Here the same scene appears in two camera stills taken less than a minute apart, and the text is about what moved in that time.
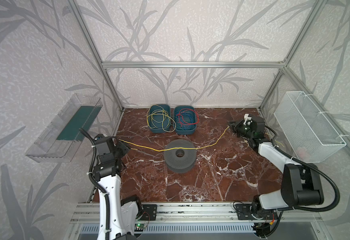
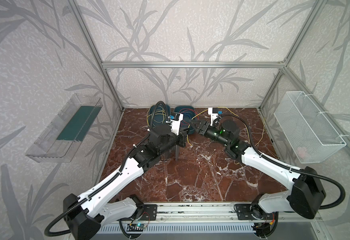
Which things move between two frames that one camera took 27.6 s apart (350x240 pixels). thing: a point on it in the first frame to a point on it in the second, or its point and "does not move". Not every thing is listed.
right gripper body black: [238, 128] to [203, 129]
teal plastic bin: [159, 118] does not move
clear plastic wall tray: [60, 140] does not move
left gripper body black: [118, 148] to [180, 139]
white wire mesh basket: [313, 138] does not move
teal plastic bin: [185, 119] does not move
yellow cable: [172, 149] to [240, 117]
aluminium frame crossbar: [188, 65] does not move
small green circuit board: [139, 227] does not move
